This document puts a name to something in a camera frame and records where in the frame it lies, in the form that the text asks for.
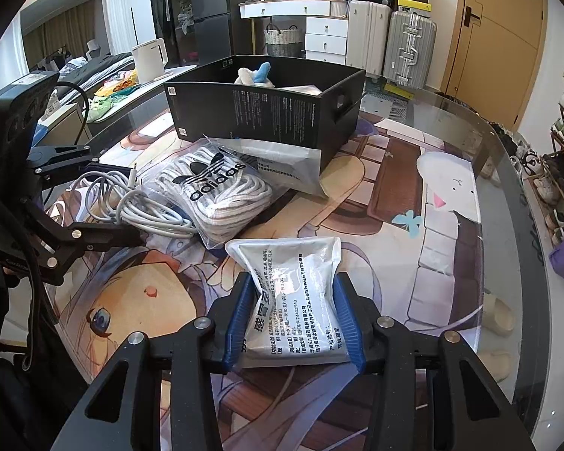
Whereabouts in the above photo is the white charging cable bundle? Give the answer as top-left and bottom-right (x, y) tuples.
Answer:
(68, 163), (199, 239)

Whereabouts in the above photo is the white printed plastic pouch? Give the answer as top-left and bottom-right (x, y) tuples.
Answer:
(226, 237), (348, 369)

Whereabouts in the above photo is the adidas white laces bag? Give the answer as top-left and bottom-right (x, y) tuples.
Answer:
(141, 139), (287, 250)

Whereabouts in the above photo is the black cardboard storage box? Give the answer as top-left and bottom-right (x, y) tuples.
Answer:
(165, 55), (365, 167)

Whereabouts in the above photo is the white plush toy blue horn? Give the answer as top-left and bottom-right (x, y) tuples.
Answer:
(234, 61), (274, 89)

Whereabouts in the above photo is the grey side cabinet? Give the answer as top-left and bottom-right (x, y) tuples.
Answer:
(32, 64), (196, 145)

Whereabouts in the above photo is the white electric kettle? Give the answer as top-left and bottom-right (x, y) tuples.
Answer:
(131, 38), (169, 85)

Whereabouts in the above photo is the green white flat packet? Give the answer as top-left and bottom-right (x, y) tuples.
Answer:
(209, 138), (327, 198)

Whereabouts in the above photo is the anime print desk mat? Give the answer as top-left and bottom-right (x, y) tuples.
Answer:
(47, 119), (483, 450)

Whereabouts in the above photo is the black refrigerator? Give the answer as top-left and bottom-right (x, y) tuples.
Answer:
(191, 0), (252, 65)

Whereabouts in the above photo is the woven laundry basket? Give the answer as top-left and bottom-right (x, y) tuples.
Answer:
(264, 23), (305, 57)

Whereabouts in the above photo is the wooden shoe rack with shoes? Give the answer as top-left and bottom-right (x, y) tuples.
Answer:
(512, 72), (564, 247)

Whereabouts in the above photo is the white vanity desk with drawers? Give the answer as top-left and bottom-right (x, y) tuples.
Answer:
(239, 0), (348, 64)

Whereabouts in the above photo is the white hard suitcase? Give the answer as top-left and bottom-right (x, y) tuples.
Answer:
(345, 0), (392, 79)

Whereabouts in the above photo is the silver aluminium suitcase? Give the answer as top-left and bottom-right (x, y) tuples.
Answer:
(383, 10), (437, 90)

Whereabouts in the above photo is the wooden door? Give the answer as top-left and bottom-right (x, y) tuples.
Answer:
(441, 0), (547, 130)

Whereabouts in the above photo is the black camera cable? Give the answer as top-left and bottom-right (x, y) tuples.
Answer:
(23, 80), (91, 372)

